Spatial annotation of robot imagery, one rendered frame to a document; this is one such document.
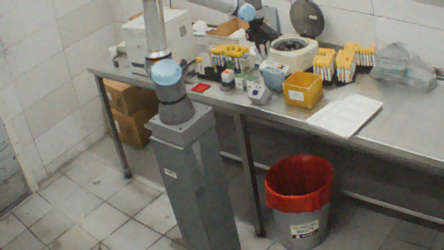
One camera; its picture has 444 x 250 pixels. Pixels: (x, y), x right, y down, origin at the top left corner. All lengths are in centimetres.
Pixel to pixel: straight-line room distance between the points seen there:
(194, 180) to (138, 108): 164
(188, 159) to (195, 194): 17
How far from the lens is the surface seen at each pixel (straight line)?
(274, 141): 302
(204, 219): 224
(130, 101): 361
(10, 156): 357
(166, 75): 193
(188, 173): 206
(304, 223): 247
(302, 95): 209
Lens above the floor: 194
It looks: 31 degrees down
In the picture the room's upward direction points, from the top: 12 degrees counter-clockwise
